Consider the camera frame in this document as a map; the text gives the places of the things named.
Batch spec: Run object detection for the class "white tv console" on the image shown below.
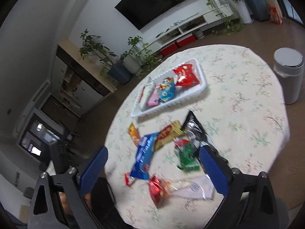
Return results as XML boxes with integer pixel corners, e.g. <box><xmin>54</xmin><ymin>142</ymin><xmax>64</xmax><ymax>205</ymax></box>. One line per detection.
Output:
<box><xmin>148</xmin><ymin>4</ymin><xmax>234</xmax><ymax>53</ymax></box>

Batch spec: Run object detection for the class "black wall television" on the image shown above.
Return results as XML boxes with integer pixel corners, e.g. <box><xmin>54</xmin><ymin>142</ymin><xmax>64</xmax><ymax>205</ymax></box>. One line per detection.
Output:
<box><xmin>115</xmin><ymin>0</ymin><xmax>186</xmax><ymax>30</ymax></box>

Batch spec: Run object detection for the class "gold red snack packet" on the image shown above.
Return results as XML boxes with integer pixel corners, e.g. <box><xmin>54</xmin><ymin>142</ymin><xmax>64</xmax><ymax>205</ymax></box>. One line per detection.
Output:
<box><xmin>154</xmin><ymin>120</ymin><xmax>185</xmax><ymax>151</ymax></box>

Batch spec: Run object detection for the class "plant in white ribbed pot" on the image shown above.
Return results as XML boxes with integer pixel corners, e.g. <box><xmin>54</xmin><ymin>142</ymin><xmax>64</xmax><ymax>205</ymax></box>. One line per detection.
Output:
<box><xmin>120</xmin><ymin>36</ymin><xmax>153</xmax><ymax>77</ymax></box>

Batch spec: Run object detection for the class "small white floor pot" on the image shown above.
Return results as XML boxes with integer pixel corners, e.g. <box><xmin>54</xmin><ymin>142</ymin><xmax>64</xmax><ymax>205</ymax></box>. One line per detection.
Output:
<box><xmin>193</xmin><ymin>29</ymin><xmax>205</xmax><ymax>39</ymax></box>

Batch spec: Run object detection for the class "grey round trash bin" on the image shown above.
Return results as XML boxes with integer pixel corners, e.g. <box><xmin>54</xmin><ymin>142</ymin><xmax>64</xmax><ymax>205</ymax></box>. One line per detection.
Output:
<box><xmin>273</xmin><ymin>48</ymin><xmax>304</xmax><ymax>104</ymax></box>

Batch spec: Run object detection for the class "red storage box right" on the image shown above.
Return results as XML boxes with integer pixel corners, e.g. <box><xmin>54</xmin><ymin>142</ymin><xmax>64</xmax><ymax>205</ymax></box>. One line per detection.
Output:
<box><xmin>176</xmin><ymin>33</ymin><xmax>197</xmax><ymax>48</ymax></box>

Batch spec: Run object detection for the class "trailing pothos plant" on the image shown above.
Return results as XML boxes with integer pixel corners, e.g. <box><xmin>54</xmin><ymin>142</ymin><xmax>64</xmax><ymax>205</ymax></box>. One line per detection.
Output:
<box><xmin>206</xmin><ymin>0</ymin><xmax>245</xmax><ymax>35</ymax></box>

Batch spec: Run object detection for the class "orange snack packet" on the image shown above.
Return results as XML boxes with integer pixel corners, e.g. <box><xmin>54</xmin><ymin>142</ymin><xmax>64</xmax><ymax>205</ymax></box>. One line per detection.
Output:
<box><xmin>128</xmin><ymin>123</ymin><xmax>141</xmax><ymax>147</ymax></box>

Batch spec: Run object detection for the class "red gift bag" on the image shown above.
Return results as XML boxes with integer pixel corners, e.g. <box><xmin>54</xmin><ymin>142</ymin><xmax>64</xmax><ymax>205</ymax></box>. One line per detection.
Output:
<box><xmin>269</xmin><ymin>6</ymin><xmax>283</xmax><ymax>25</ymax></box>

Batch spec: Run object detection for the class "plant in tall white pot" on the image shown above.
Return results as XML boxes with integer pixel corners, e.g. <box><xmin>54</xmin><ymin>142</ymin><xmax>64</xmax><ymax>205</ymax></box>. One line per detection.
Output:
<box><xmin>220</xmin><ymin>0</ymin><xmax>254</xmax><ymax>24</ymax></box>

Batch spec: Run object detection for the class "white plastic tray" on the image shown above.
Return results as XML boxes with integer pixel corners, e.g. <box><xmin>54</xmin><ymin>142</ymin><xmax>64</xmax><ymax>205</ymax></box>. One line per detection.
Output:
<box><xmin>131</xmin><ymin>58</ymin><xmax>207</xmax><ymax>118</ymax></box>

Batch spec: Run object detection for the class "green red snack packet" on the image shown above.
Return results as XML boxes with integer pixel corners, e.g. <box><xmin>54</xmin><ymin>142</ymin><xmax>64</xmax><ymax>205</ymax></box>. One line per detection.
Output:
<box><xmin>173</xmin><ymin>138</ymin><xmax>200</xmax><ymax>171</ymax></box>

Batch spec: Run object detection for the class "red white candy packet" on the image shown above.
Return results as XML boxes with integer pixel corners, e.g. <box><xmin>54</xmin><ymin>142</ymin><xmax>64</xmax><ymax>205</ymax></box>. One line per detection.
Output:
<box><xmin>124</xmin><ymin>172</ymin><xmax>136</xmax><ymax>187</ymax></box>

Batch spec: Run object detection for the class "red storage box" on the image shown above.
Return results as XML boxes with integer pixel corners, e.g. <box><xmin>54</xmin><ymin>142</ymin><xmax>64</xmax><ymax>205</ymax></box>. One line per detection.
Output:
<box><xmin>160</xmin><ymin>42</ymin><xmax>178</xmax><ymax>56</ymax></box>
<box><xmin>176</xmin><ymin>33</ymin><xmax>197</xmax><ymax>48</ymax></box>

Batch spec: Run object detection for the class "wooden white cabinet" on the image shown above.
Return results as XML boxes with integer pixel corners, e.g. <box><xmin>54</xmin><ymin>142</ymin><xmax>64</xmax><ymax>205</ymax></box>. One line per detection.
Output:
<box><xmin>51</xmin><ymin>39</ymin><xmax>116</xmax><ymax>117</ymax></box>

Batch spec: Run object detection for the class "cartoon blue snack packet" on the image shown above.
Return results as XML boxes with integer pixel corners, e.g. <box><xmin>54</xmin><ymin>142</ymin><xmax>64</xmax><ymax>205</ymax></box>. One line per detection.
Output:
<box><xmin>158</xmin><ymin>77</ymin><xmax>175</xmax><ymax>103</ymax></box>

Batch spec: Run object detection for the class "clear white sausage packet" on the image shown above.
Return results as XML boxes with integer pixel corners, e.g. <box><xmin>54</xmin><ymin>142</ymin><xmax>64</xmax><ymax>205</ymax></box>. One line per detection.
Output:
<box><xmin>162</xmin><ymin>174</ymin><xmax>214</xmax><ymax>200</ymax></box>

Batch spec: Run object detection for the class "plant in dark blue pot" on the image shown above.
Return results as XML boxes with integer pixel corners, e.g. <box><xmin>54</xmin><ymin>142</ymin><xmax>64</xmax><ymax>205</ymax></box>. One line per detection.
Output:
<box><xmin>79</xmin><ymin>29</ymin><xmax>132</xmax><ymax>87</ymax></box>

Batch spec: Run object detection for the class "pink snack packet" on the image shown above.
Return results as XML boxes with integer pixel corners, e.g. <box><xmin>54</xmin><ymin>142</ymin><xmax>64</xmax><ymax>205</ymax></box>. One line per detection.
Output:
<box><xmin>147</xmin><ymin>84</ymin><xmax>160</xmax><ymax>107</ymax></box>

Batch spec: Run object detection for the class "red foil snack packet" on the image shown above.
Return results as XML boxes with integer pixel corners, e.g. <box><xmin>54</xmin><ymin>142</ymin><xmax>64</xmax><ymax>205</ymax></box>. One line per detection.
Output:
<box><xmin>148</xmin><ymin>176</ymin><xmax>170</xmax><ymax>207</ymax></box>

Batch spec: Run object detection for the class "red storage box left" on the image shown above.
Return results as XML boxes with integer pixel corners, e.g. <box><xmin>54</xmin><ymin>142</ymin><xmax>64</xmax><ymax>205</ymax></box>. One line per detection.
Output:
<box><xmin>160</xmin><ymin>42</ymin><xmax>178</xmax><ymax>56</ymax></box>

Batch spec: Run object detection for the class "black snack packet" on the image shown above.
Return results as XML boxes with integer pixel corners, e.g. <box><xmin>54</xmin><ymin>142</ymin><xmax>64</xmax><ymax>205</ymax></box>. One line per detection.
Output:
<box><xmin>181</xmin><ymin>110</ymin><xmax>216</xmax><ymax>150</ymax></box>

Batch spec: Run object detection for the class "tall plant blue square pot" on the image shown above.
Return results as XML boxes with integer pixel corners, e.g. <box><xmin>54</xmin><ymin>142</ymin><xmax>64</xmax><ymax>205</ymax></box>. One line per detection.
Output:
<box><xmin>245</xmin><ymin>0</ymin><xmax>269</xmax><ymax>22</ymax></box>

